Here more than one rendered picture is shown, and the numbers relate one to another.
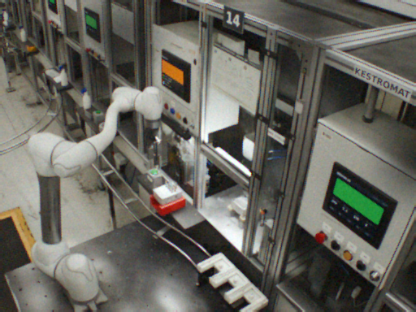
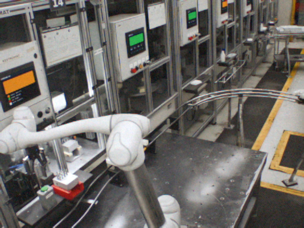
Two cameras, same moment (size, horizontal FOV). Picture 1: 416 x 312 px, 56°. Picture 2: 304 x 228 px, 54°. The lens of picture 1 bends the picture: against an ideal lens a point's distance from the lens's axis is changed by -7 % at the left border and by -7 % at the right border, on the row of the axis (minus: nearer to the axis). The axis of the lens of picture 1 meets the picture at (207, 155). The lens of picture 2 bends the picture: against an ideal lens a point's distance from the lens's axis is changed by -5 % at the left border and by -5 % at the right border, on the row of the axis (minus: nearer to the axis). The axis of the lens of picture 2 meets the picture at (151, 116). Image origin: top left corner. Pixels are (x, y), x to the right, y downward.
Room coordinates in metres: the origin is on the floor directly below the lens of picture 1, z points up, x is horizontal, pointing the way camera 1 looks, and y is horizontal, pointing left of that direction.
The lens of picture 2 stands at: (1.73, 1.84, 2.10)
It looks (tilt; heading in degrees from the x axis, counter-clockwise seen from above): 25 degrees down; 251
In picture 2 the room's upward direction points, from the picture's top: 5 degrees counter-clockwise
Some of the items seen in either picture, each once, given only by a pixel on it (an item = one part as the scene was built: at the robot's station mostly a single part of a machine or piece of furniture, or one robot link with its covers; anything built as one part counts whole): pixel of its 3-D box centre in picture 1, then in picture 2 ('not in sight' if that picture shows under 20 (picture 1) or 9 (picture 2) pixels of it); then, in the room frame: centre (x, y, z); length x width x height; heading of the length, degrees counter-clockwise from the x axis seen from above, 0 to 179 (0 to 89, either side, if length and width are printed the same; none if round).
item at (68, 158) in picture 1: (71, 160); (131, 126); (1.39, 0.57, 1.44); 0.18 x 0.14 x 0.13; 152
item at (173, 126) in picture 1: (170, 121); (29, 132); (1.88, 0.20, 1.37); 0.36 x 0.04 x 0.04; 37
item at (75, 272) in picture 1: (78, 274); (166, 214); (1.26, 0.60, 0.85); 0.18 x 0.16 x 0.22; 62
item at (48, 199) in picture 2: (155, 180); (46, 196); (1.89, 0.29, 0.97); 0.08 x 0.08 x 0.12; 37
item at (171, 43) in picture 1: (192, 74); (3, 90); (1.97, 0.09, 1.60); 0.42 x 0.29 x 0.46; 37
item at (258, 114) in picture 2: not in sight; (276, 81); (-2.43, -2.53, 0.01); 5.85 x 0.59 x 0.01; 37
